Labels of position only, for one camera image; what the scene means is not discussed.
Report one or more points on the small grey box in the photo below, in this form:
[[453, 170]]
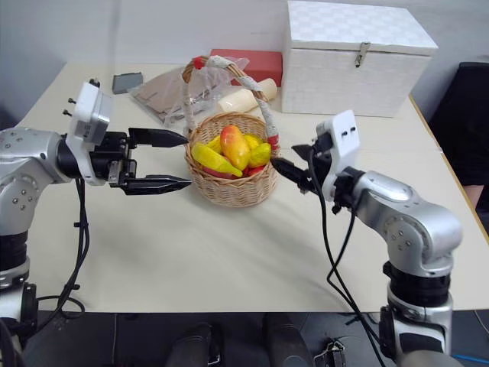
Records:
[[127, 82]]

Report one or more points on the white woven storage box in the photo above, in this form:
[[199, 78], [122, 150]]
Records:
[[344, 80]]

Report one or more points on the metal box latch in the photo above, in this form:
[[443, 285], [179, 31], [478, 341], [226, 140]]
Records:
[[361, 53]]

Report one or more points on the red and yellow mango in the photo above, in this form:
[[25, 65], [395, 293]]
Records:
[[235, 147]]

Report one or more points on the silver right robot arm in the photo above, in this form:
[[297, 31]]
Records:
[[405, 225]]

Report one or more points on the black device with metal clip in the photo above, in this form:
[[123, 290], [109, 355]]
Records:
[[330, 353]]

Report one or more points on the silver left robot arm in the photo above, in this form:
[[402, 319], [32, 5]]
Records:
[[32, 153]]

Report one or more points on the small yellow fruit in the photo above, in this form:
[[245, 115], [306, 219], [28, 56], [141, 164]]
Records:
[[253, 140]]

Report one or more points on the red flat box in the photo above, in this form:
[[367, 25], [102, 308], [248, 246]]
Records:
[[260, 63]]

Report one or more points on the yellow banana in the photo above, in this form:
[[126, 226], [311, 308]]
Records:
[[212, 157]]

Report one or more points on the clear bag with brown cardboard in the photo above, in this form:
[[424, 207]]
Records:
[[160, 95]]

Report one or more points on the cream cylinder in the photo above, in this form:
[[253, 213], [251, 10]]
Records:
[[267, 89], [237, 101]]

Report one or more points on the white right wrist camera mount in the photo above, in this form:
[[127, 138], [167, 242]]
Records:
[[344, 145]]

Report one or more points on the red fruit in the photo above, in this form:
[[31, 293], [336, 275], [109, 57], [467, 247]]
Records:
[[217, 173]]

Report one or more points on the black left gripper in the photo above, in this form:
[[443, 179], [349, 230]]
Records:
[[111, 153]]

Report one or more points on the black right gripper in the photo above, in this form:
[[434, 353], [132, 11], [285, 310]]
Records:
[[322, 160]]

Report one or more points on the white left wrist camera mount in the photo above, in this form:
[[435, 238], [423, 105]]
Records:
[[88, 111]]

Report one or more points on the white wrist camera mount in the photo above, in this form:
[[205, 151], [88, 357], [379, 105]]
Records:
[[344, 145], [88, 111]]

